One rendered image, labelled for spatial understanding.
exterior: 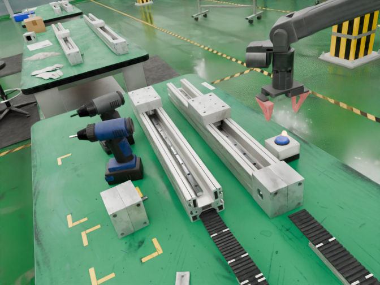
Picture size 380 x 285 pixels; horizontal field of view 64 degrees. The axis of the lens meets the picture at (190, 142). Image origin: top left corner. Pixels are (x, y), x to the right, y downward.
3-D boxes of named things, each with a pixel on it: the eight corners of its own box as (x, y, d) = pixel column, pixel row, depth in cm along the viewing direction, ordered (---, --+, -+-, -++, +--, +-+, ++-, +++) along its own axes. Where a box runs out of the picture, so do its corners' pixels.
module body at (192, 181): (224, 209, 85) (221, 186, 81) (191, 223, 83) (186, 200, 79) (152, 104, 150) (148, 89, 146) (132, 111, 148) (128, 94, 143)
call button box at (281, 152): (299, 159, 99) (300, 142, 95) (273, 168, 97) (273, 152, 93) (284, 147, 105) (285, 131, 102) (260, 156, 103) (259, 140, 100)
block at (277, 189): (310, 202, 83) (312, 175, 78) (270, 219, 80) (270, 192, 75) (289, 183, 90) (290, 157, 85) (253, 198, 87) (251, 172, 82)
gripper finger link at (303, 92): (275, 111, 96) (275, 83, 91) (294, 105, 97) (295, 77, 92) (288, 120, 90) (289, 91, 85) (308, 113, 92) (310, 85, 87)
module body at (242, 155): (283, 186, 90) (283, 163, 85) (253, 198, 87) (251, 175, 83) (188, 94, 155) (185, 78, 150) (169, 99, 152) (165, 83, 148)
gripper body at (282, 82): (260, 92, 90) (260, 68, 86) (290, 83, 92) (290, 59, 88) (273, 100, 85) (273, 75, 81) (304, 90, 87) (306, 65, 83)
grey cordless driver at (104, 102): (138, 142, 122) (123, 93, 111) (91, 164, 115) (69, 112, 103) (130, 135, 128) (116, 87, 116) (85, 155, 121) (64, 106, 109)
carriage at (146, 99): (164, 112, 129) (160, 97, 125) (139, 120, 126) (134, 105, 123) (154, 99, 142) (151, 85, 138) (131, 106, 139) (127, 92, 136)
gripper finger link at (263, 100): (255, 118, 94) (254, 90, 89) (275, 111, 96) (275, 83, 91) (267, 128, 89) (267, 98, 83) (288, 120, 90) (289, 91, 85)
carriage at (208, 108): (232, 123, 113) (230, 107, 109) (204, 132, 110) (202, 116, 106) (214, 107, 126) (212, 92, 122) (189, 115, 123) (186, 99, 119)
